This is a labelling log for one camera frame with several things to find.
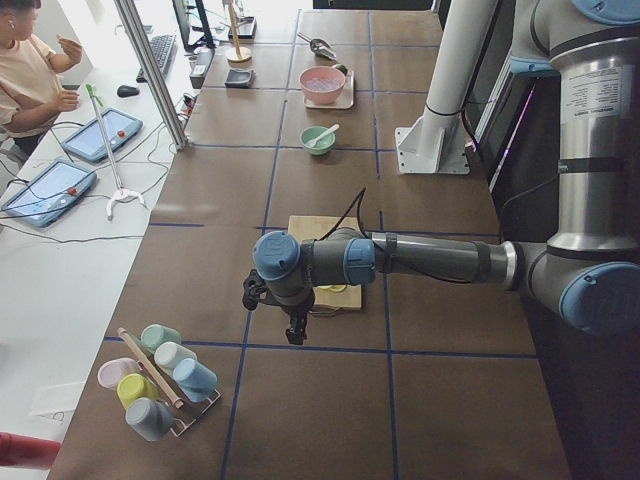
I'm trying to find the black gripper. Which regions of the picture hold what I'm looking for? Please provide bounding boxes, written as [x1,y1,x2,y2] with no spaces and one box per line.
[282,295,315,345]

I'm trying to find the white plastic spoon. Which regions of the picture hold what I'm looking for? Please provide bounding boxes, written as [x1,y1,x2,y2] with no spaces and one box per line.
[305,124,340,148]

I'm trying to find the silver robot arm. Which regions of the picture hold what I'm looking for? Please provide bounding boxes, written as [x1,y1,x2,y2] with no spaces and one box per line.
[243,1,639,345]

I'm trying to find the green ceramic bowl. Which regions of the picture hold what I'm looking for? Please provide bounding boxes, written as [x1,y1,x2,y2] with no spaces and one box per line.
[299,126,336,157]

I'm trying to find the pink bowl of ice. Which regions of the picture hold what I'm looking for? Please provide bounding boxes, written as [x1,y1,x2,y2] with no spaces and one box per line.
[299,66,346,103]

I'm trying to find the steel ice scoop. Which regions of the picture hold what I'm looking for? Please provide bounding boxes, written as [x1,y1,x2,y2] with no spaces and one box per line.
[297,32,337,61]

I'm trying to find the lemon slice lower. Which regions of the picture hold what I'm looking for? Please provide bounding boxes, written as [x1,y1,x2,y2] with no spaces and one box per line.
[317,285,347,293]

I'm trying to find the wooden cutting board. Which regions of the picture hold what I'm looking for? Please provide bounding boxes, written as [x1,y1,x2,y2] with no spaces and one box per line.
[287,215,363,317]

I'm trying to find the blue cup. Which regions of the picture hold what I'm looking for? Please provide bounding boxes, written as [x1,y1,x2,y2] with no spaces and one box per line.
[172,358,218,403]

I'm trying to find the white cup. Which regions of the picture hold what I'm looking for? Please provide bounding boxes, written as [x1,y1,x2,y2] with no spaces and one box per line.
[154,341,197,377]

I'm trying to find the green cup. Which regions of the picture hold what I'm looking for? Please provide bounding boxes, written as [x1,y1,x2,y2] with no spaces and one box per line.
[140,324,182,354]

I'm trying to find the white cup rack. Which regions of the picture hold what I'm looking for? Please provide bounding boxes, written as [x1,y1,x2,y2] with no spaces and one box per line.
[138,364,221,437]

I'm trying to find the grey cup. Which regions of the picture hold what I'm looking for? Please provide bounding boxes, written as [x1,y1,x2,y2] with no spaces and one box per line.
[125,397,174,442]

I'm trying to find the yellow cup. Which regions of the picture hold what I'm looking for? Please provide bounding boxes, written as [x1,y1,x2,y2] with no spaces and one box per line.
[116,373,159,410]

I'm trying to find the pink cup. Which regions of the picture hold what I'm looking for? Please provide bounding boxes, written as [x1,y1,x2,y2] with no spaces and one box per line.
[97,357,140,390]

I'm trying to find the reacher grabber tool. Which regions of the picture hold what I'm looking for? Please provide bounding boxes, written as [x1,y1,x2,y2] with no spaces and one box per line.
[85,83,146,221]

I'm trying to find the folded grey cloth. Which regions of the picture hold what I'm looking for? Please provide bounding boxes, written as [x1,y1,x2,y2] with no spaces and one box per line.
[224,68,255,89]

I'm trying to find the far teach pendant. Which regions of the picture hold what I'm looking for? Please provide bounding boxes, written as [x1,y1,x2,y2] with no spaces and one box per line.
[61,108,143,163]

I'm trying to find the teach pendant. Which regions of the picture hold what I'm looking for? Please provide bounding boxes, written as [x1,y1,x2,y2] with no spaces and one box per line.
[1,159,97,228]
[61,108,143,163]

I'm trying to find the wooden mug tree stand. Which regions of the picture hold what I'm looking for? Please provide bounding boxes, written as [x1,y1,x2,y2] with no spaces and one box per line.
[223,0,252,64]

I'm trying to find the near teach pendant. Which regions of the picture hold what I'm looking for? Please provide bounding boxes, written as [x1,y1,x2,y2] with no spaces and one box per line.
[1,159,97,228]

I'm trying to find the black flat box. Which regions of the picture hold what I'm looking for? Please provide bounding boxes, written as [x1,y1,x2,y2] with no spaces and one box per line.
[189,48,215,89]

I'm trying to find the black computer mouse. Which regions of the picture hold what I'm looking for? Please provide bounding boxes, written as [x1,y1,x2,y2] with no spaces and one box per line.
[116,85,140,98]

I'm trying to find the red fire extinguisher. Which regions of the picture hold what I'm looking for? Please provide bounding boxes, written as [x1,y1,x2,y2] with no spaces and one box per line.
[1,432,61,470]

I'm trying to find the black keyboard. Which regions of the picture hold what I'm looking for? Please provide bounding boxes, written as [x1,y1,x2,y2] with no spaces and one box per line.
[148,34,176,77]

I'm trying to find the seated person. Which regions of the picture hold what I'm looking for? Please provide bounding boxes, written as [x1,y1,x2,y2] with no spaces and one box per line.
[1,0,83,156]

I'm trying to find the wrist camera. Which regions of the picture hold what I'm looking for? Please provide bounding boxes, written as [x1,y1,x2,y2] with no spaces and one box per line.
[242,269,270,311]

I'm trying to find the wooden rack handle bar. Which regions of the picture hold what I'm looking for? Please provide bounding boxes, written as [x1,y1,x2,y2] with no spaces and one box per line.
[117,327,185,409]

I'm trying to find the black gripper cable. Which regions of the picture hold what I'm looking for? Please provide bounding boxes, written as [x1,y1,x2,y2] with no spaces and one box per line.
[319,186,367,241]

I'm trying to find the white pedestal column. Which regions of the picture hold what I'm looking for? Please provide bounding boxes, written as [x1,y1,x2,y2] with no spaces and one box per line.
[395,0,498,175]

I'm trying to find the aluminium frame post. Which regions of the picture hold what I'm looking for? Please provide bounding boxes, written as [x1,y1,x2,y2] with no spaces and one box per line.
[115,0,188,151]

